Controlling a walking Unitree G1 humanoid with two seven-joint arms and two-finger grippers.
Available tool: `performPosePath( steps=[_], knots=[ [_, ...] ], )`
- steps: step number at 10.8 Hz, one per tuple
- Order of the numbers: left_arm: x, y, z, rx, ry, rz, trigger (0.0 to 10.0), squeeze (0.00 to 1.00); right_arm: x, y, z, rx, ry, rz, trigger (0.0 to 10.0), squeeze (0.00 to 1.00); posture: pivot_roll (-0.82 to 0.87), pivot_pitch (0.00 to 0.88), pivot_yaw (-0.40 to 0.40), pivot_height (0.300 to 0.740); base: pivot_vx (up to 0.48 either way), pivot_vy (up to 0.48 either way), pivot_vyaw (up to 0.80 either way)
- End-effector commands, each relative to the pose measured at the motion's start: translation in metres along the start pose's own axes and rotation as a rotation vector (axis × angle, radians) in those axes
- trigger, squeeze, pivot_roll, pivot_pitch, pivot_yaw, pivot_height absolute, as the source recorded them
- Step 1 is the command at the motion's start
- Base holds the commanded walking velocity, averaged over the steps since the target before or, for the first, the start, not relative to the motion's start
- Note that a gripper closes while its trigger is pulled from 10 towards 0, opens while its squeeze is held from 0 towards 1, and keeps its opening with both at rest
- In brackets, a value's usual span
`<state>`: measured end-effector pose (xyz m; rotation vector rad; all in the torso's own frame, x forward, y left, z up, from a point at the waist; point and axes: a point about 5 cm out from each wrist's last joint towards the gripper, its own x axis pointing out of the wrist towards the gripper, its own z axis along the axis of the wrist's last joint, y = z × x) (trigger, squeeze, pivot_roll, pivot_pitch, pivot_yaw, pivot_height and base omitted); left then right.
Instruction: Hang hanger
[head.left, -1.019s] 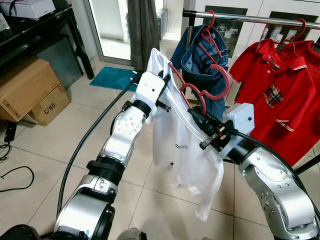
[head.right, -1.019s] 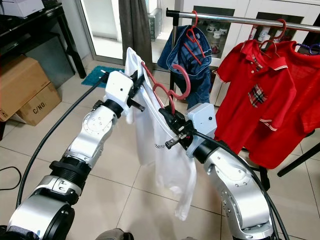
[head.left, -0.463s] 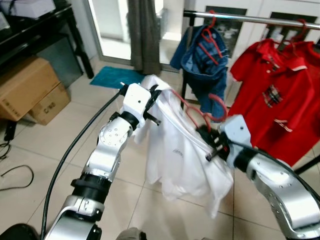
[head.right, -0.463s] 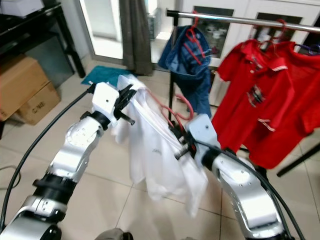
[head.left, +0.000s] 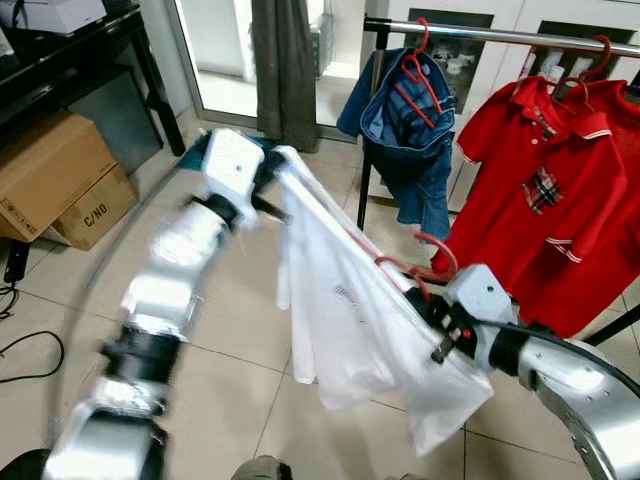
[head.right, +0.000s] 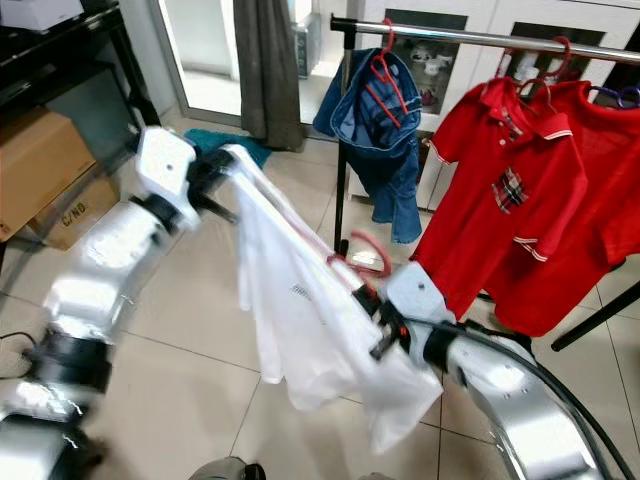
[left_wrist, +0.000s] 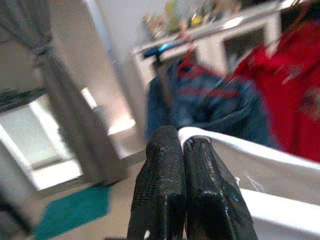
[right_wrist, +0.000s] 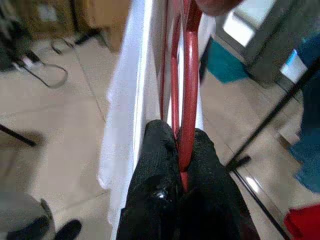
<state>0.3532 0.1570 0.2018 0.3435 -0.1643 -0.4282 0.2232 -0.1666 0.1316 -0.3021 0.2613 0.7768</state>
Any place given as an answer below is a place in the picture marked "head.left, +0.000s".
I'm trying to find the coral red plastic hanger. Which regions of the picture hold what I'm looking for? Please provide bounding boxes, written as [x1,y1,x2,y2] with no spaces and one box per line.
[375,232,459,296]

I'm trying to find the white shirt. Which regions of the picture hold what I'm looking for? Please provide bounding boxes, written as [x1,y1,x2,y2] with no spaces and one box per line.
[270,145,496,456]

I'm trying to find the bright red thin hanger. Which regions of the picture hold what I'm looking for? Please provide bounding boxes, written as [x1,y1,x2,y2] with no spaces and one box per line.
[393,18,441,131]

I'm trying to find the dark red plastic hanger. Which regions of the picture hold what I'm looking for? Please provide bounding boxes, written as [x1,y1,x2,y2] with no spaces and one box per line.
[548,35,613,111]

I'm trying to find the teal floor mat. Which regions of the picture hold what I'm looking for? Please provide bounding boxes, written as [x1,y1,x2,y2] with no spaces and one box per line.
[180,130,269,161]

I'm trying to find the red polo with plaid pocket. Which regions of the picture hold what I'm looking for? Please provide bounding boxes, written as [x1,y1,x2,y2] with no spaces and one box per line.
[432,78,616,339]

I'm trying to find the blue denim jeans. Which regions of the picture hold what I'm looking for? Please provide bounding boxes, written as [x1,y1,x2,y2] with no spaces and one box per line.
[337,47,457,241]

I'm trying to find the grey curtain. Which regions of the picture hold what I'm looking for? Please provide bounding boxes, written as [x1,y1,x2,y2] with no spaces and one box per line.
[250,0,321,153]

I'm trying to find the glass sliding door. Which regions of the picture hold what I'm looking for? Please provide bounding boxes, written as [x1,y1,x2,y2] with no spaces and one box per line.
[165,0,376,131]

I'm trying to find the plain red shirt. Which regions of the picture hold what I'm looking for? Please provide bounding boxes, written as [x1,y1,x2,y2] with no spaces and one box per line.
[590,80,640,301]

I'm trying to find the large plain cardboard box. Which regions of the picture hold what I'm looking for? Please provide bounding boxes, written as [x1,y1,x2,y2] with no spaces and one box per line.
[0,110,121,243]

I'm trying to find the grey robot leg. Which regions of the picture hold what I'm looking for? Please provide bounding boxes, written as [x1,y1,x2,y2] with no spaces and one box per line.
[230,455,296,480]

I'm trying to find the black desk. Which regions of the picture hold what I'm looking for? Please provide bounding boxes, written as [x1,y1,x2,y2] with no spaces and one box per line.
[0,5,188,156]

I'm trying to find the white glass door cabinet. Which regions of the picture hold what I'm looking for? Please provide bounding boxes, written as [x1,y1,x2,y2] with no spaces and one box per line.
[385,0,640,216]

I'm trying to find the black power adapter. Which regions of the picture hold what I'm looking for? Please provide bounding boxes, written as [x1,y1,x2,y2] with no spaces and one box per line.
[5,240,31,286]

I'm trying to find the black and chrome clothes rack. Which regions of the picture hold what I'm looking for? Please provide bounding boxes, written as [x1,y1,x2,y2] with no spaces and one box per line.
[357,15,640,346]

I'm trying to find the white flat box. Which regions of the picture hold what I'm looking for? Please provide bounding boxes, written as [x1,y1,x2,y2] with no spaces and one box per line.
[0,0,106,36]

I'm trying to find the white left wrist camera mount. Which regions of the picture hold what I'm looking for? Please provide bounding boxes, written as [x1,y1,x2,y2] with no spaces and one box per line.
[200,128,266,201]

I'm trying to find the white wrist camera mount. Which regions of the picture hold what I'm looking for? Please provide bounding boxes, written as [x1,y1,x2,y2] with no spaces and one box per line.
[447,265,521,336]
[200,128,266,201]

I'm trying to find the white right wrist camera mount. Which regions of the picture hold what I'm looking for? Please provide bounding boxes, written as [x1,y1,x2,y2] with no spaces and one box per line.
[447,265,521,336]

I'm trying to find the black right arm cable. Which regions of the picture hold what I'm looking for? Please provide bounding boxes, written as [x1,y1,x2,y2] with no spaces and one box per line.
[500,322,640,401]

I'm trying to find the black floor cable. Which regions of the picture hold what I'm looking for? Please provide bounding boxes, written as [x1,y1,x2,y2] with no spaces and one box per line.
[0,285,67,386]

